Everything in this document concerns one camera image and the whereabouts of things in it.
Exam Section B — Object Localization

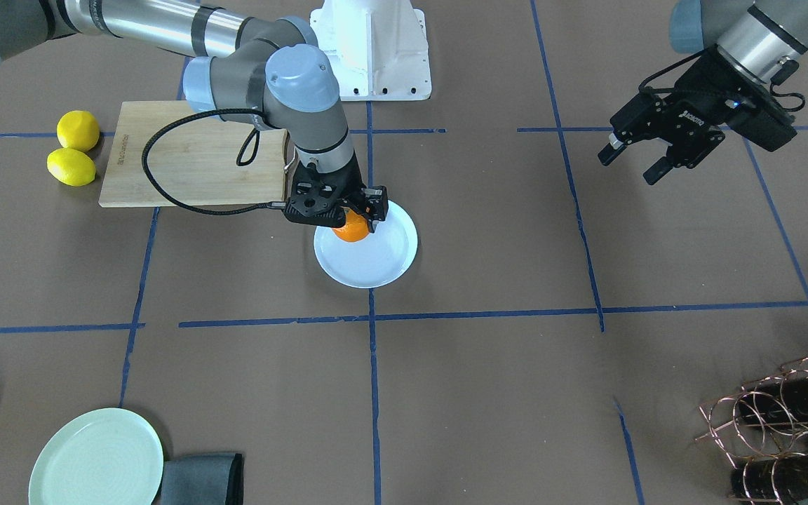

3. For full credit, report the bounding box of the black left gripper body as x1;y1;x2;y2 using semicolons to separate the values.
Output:
637;46;797;169

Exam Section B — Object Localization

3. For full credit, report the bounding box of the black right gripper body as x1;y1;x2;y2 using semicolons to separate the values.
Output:
283;158;365;228

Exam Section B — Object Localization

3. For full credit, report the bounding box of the orange mandarin fruit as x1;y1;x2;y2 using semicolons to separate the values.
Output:
330;208;371;243

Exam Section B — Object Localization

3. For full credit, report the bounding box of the light blue plate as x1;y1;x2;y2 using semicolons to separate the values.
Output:
314;201;418;289

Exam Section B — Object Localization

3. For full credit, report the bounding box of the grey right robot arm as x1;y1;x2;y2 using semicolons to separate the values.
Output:
0;1;390;233

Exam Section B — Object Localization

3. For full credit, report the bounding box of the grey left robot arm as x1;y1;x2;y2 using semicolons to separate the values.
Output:
598;1;808;185

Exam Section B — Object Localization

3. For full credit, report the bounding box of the light green plate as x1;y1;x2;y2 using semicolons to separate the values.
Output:
27;408;164;504

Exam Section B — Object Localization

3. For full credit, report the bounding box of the wooden cutting board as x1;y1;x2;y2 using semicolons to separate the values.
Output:
99;100;292;208

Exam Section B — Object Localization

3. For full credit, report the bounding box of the upper yellow lemon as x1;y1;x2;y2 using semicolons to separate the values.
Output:
55;111;102;152

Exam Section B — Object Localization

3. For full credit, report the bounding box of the yellow lemon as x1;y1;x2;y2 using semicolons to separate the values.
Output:
55;111;102;152
47;147;97;187

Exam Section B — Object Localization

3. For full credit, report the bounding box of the lower yellow lemon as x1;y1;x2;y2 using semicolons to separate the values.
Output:
47;147;97;187

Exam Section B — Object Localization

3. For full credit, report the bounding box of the upper dark wine bottle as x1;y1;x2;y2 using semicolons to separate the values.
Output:
737;376;808;425

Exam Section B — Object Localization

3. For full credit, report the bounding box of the dark wine bottle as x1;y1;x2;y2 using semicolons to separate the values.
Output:
737;376;808;425
730;456;808;504

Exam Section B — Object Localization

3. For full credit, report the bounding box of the folded grey cloth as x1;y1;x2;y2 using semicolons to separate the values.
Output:
160;452;245;504

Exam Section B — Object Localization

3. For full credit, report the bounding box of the lower dark wine bottle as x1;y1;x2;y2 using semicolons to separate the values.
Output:
730;456;808;504

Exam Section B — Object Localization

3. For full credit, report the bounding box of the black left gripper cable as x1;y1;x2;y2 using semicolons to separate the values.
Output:
639;49;806;113

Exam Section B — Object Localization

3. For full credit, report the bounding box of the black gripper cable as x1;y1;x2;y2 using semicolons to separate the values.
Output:
639;49;806;113
141;109;289;216

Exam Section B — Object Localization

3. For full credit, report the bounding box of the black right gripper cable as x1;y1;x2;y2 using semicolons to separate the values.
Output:
141;109;289;216

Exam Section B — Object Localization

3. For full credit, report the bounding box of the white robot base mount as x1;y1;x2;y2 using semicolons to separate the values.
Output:
310;1;433;102

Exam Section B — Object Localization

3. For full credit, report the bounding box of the copper wire bottle rack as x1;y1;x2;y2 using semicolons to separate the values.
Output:
699;357;808;504

